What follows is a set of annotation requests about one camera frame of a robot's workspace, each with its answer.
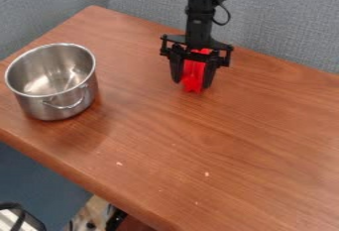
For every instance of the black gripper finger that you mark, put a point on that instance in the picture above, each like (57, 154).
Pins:
(177, 62)
(209, 73)

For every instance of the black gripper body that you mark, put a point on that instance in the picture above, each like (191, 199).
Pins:
(201, 46)

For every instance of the red star-shaped block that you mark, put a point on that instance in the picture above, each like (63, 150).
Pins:
(193, 76)

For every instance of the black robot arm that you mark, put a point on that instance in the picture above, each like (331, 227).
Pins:
(222, 15)

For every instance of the stainless steel pot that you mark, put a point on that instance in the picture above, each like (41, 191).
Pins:
(53, 80)

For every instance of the white striped object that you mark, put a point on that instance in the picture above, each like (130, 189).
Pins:
(8, 219)

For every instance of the clutter under table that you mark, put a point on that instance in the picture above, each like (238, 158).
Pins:
(94, 215)

